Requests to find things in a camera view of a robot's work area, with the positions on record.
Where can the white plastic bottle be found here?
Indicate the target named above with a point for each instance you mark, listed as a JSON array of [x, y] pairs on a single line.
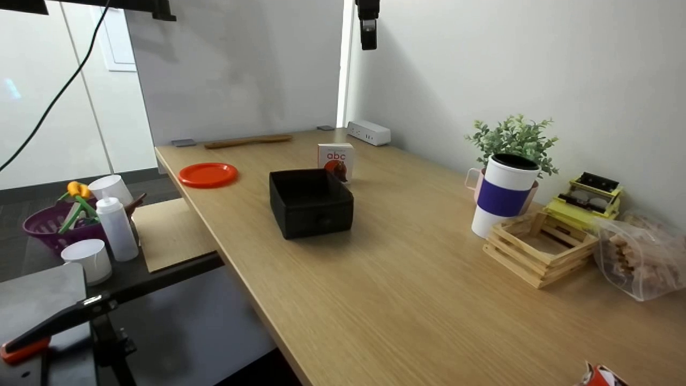
[[119, 232]]

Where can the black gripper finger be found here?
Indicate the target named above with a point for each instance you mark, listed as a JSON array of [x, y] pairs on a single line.
[[368, 34]]

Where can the black fabric box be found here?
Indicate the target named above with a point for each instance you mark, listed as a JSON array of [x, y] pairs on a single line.
[[314, 216]]

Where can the purple bowl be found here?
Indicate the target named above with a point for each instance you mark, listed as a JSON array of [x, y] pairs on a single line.
[[44, 229]]

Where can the orange plastic plate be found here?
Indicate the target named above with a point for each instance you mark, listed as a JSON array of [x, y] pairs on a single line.
[[209, 174]]

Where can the white cup with purple band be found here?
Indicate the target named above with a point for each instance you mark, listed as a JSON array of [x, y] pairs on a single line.
[[502, 197]]

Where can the white book with red circle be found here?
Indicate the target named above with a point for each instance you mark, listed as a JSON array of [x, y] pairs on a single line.
[[336, 154]]

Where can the grey sheet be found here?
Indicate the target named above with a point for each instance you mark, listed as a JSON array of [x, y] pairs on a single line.
[[36, 301]]

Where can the long brown wooden stick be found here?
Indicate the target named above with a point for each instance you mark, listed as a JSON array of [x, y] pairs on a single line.
[[249, 142]]

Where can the clear plastic snack bag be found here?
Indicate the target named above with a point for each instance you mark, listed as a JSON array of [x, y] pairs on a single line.
[[639, 260]]

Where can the wooden slat crate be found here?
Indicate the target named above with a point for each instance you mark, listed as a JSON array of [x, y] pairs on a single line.
[[538, 250]]

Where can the light wooden board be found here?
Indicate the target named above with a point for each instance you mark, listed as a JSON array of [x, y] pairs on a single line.
[[173, 232]]

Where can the yellow and black toy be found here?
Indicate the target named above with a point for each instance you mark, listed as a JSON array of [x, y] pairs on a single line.
[[588, 204]]

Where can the green artificial plant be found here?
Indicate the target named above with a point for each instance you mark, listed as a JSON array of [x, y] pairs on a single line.
[[516, 139]]

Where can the white rectangular box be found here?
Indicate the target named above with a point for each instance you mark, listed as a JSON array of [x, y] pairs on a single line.
[[369, 134]]

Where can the red snack packet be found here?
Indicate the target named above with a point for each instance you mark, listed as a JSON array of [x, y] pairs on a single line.
[[604, 376]]

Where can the small grey block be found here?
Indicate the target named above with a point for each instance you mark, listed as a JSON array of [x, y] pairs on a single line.
[[182, 142]]

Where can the white paper cup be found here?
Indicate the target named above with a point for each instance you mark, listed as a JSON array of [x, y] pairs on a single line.
[[110, 189], [87, 259]]

